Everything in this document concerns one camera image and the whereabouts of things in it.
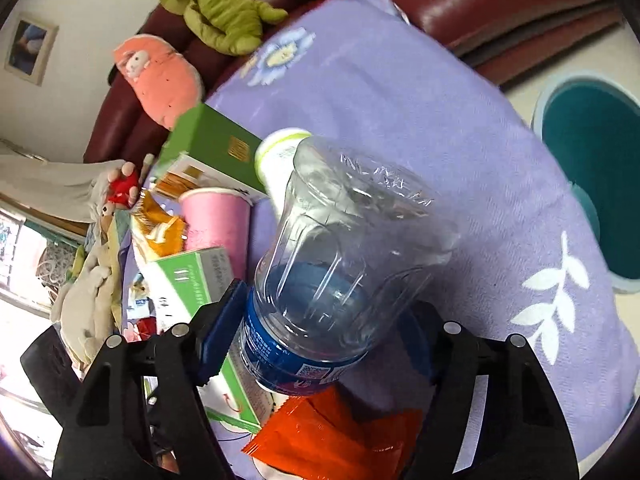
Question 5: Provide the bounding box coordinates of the white green carton box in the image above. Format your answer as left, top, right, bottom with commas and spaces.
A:
142, 247, 274, 434

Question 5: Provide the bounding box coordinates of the orange-red snack wrapper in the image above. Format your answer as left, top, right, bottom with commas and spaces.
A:
242, 386, 424, 479

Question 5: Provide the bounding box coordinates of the yellow orange snack bag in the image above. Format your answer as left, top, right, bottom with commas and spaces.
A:
130, 191, 186, 264

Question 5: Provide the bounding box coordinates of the pink paper cup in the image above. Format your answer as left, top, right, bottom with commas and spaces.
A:
179, 188, 252, 280

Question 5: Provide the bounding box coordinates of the clear plastic water bottle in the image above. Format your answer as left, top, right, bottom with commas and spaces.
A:
240, 136, 460, 396

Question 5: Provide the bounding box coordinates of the green cardboard box gold emblem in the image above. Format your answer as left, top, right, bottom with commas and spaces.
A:
151, 104, 266, 203

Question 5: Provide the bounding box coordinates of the white supplement jar green band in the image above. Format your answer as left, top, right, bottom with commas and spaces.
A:
255, 127, 311, 219

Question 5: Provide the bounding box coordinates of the teal plastic trash bin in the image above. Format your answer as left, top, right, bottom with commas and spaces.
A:
530, 71, 640, 295

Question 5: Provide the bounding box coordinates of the beige plush toy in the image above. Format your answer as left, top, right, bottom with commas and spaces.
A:
50, 242, 119, 365

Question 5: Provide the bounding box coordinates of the purple floral tablecloth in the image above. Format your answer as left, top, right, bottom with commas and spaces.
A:
203, 0, 639, 470

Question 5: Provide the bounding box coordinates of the small red dressed doll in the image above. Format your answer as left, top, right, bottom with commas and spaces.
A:
100, 154, 155, 234

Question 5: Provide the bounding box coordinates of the white cloth drape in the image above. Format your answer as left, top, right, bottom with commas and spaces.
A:
0, 154, 125, 223

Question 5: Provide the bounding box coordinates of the pink plush pillow toy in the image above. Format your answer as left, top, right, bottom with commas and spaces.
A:
113, 34, 204, 131

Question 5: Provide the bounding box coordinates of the dark red leather sofa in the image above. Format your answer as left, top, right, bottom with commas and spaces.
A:
83, 0, 622, 162

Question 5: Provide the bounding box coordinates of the green frog plush toy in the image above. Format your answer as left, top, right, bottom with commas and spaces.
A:
160, 0, 288, 56

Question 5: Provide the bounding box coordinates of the framed picture on wall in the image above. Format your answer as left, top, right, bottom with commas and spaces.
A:
4, 13, 58, 86

